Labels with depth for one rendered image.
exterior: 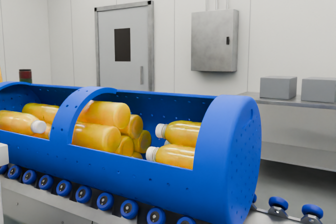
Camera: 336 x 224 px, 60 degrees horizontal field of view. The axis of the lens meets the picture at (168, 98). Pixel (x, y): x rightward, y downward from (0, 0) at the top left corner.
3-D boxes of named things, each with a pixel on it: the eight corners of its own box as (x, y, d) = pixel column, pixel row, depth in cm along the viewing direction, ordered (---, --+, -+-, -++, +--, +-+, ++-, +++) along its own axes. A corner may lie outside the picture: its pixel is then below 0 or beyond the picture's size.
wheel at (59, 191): (70, 180, 79) (75, 182, 81) (59, 177, 81) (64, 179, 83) (63, 196, 77) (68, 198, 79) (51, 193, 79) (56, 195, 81)
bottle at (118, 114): (112, 129, 76) (63, 122, 85) (129, 128, 82) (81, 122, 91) (115, 102, 76) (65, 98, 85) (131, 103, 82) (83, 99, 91)
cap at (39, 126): (29, 129, 88) (32, 130, 87) (35, 118, 90) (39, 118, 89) (38, 134, 91) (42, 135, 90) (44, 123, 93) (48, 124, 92)
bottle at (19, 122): (-13, 125, 96) (22, 132, 86) (-1, 106, 98) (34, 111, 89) (5, 133, 101) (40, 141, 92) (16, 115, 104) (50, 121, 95)
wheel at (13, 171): (20, 165, 90) (25, 167, 92) (11, 162, 92) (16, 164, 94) (12, 179, 88) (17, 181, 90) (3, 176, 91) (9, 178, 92)
